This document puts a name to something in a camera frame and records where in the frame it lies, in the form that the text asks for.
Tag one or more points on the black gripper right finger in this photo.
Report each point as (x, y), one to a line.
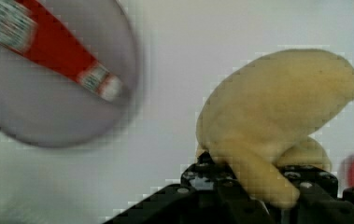
(318, 202)

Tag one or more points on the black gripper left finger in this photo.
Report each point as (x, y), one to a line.
(208, 193)

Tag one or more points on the yellow plush banana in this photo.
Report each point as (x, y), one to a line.
(262, 116)

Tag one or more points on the pink round plate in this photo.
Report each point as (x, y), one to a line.
(42, 108)

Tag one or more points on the red ketchup bottle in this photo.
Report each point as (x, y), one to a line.
(30, 30)

